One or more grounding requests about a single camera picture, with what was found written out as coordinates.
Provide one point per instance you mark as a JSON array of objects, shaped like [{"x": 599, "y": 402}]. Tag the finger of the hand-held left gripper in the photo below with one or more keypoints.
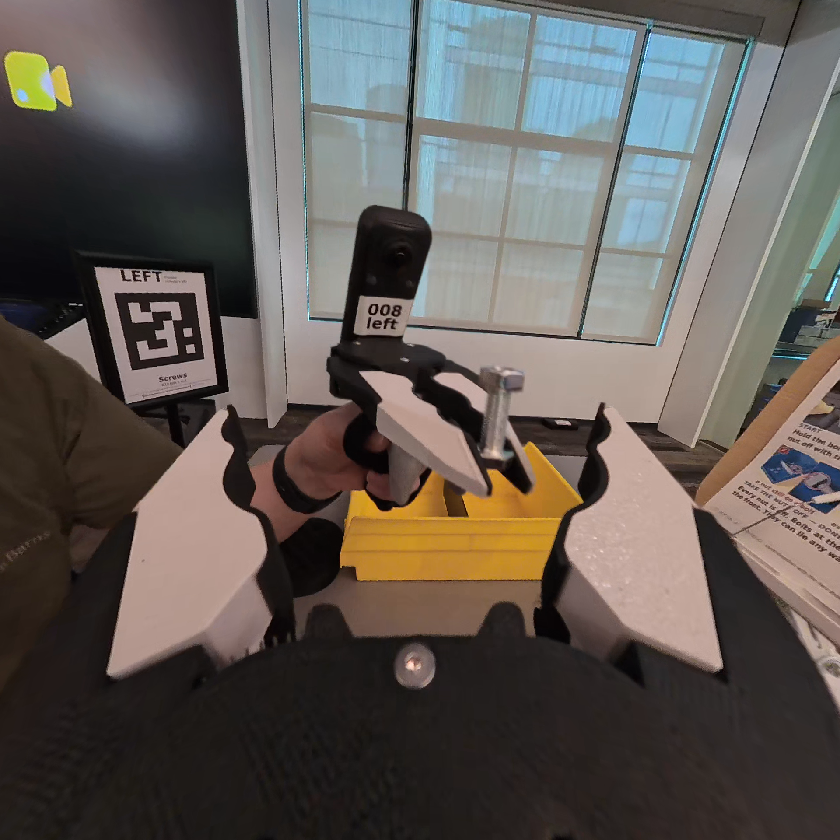
[
  {"x": 459, "y": 390},
  {"x": 426, "y": 439}
]

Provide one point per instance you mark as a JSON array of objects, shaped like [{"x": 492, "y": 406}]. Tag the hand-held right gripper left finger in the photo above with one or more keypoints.
[{"x": 184, "y": 558}]

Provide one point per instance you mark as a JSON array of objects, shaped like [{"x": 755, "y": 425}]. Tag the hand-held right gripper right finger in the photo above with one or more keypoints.
[{"x": 643, "y": 558}]

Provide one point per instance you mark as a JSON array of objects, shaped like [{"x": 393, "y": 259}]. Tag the steel hex bolt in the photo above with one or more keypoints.
[{"x": 497, "y": 407}]

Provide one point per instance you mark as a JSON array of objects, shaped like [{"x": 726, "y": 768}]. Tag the yellow plastic bin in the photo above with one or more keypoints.
[{"x": 446, "y": 544}]

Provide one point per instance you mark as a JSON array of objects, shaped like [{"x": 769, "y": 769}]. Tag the person's left hand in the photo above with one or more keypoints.
[{"x": 321, "y": 453}]

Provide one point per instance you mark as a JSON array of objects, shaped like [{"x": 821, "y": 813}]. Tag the small black floor device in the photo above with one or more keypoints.
[{"x": 561, "y": 424}]

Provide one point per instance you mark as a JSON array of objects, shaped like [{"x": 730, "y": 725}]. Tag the black wristband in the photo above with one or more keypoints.
[{"x": 295, "y": 489}]

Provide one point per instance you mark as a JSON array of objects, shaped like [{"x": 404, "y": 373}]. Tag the printed instruction sheet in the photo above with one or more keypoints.
[{"x": 787, "y": 472}]

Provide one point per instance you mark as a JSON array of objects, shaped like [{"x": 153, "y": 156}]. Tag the large grid window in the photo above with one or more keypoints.
[{"x": 525, "y": 164}]

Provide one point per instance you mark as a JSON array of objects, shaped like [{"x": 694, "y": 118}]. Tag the framed marker sign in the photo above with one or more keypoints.
[{"x": 157, "y": 328}]

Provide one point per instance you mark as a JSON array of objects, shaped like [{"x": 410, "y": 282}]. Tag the black monitor screen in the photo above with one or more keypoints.
[{"x": 131, "y": 164}]

